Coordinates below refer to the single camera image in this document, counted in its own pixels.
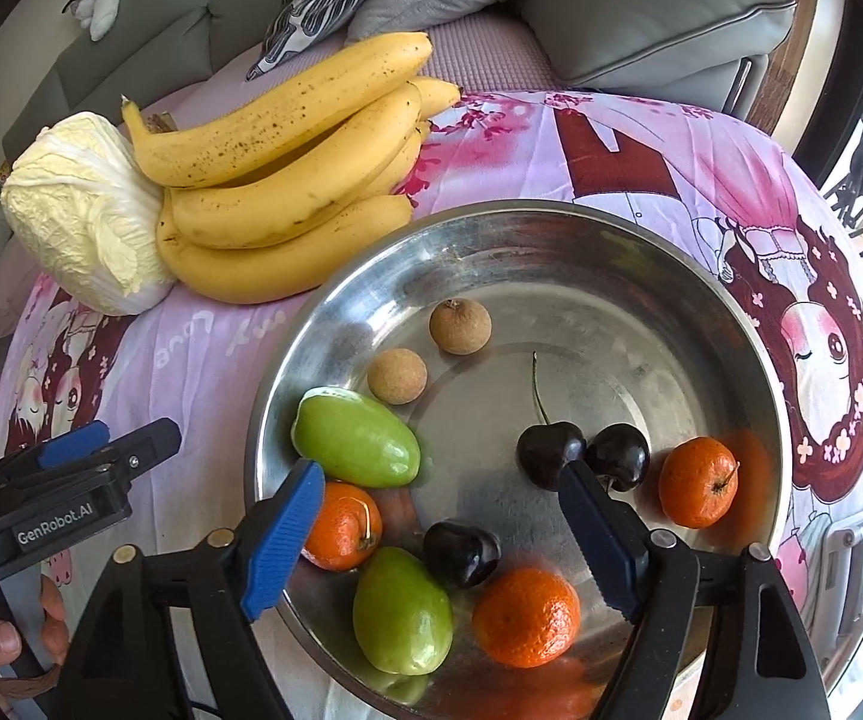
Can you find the stainless steel bowl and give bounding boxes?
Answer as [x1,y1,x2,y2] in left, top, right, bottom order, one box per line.
[245,200,793,710]

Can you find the black door frame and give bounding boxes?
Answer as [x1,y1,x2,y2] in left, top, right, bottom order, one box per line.
[791,0,863,188]

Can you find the napa cabbage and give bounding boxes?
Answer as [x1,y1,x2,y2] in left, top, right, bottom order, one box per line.
[0,111,176,316]

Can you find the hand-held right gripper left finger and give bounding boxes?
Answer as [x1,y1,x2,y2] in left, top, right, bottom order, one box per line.
[52,457,327,720]

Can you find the grey leather cushion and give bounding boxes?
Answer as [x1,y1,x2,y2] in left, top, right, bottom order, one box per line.
[510,0,798,117]

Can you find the yellow banana bunch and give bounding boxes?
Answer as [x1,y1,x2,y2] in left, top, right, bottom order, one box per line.
[121,31,464,305]

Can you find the green jujube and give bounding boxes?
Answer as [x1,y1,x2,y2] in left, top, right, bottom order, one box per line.
[352,546,455,676]
[291,386,422,488]

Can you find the mandarin orange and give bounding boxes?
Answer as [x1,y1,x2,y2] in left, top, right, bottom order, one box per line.
[657,436,741,530]
[471,566,582,670]
[302,481,384,571]

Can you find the dark cherry with long stem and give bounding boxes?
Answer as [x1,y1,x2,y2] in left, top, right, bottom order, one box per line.
[515,351,588,494]

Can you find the brown longan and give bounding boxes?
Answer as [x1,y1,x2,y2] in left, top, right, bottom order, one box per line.
[429,298,494,356]
[366,349,429,406]

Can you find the dark red cherry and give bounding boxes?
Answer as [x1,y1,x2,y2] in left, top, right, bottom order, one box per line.
[585,424,651,494]
[422,519,502,590]

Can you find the grey sofa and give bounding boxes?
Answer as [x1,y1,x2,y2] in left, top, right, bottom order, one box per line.
[0,0,312,263]

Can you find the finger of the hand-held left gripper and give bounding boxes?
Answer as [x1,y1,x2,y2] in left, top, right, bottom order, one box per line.
[94,418,182,482]
[0,422,112,482]

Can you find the pink printed blanket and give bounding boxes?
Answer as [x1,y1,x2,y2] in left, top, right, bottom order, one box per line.
[0,90,863,720]

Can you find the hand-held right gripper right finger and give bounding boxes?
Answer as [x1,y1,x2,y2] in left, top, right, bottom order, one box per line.
[557,459,831,720]

